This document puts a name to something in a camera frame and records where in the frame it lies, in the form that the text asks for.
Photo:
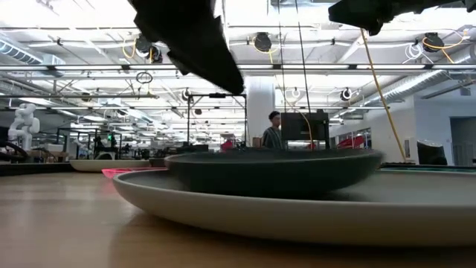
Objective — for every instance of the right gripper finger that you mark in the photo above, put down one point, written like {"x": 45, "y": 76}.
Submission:
{"x": 364, "y": 15}

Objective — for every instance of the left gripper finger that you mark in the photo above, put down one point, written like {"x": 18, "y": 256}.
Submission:
{"x": 208, "y": 56}

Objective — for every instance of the dark glossy plate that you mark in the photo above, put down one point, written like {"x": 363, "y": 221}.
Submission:
{"x": 267, "y": 175}

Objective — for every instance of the pink plastic plate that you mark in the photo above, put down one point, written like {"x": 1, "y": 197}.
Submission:
{"x": 119, "y": 173}

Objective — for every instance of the light grey plate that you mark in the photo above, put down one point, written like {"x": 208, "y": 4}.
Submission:
{"x": 108, "y": 165}

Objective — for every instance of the white pillar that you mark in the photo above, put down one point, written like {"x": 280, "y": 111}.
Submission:
{"x": 260, "y": 104}

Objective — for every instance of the person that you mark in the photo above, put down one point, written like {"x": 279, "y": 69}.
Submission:
{"x": 273, "y": 137}

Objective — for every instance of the black monitor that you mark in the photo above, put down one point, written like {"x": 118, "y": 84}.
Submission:
{"x": 305, "y": 126}

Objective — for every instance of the red object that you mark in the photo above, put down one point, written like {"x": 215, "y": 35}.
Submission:
{"x": 351, "y": 142}

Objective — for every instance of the black chair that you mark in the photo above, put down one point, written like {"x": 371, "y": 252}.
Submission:
{"x": 431, "y": 154}

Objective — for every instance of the large grey plate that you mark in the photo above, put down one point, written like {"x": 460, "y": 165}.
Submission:
{"x": 260, "y": 219}

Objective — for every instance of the white humanoid robot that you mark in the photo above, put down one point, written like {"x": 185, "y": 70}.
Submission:
{"x": 26, "y": 124}

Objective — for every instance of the silver air duct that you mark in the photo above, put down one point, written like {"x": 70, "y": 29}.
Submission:
{"x": 427, "y": 80}
{"x": 22, "y": 54}

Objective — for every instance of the black workstation frame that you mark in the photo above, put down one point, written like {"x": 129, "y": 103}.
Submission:
{"x": 108, "y": 149}

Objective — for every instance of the black table edge rail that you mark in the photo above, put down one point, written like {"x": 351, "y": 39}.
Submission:
{"x": 33, "y": 168}

